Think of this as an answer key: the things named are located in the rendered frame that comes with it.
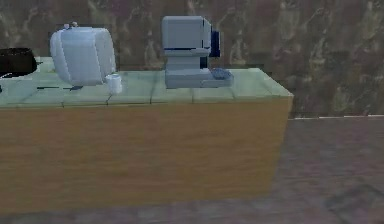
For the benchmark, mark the white toaster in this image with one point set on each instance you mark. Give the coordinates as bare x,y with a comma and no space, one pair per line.
83,55

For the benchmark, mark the grey coffee machine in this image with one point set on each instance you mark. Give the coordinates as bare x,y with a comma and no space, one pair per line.
186,53

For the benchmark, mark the small white cup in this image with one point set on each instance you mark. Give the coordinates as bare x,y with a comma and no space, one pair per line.
114,83

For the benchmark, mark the black pan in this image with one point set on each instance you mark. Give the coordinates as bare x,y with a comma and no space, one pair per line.
16,61

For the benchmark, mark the wooden counter with green top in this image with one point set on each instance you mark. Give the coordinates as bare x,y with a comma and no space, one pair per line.
143,150

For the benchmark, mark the dark flat knife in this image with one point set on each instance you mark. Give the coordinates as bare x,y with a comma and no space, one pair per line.
63,88

